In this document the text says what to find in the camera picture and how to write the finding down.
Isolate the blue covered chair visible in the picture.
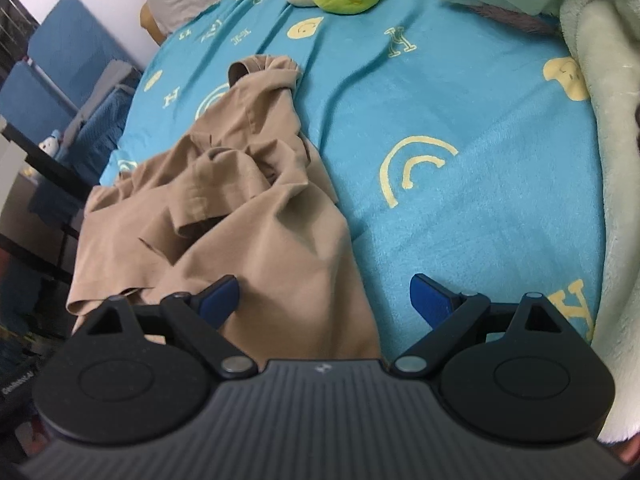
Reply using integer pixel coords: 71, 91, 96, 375
0, 61, 81, 161
27, 0, 147, 188

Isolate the grey folded cloth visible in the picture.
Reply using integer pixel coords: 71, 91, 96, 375
62, 59, 143, 136

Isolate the tan bed headboard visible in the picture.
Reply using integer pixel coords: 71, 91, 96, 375
139, 1, 167, 47

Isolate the small white and blue plush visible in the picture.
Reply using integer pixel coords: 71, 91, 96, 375
38, 129, 64, 160

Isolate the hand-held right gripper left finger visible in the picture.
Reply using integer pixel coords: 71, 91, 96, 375
72, 274, 258, 376

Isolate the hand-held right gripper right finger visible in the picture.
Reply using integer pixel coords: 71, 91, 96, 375
389, 273, 568, 376

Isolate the white desk with black legs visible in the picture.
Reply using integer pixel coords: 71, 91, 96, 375
0, 115, 98, 283

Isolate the teal printed bed sheet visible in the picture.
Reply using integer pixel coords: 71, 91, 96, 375
99, 0, 610, 361

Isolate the tan t-shirt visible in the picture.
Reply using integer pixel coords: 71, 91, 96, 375
65, 52, 385, 361

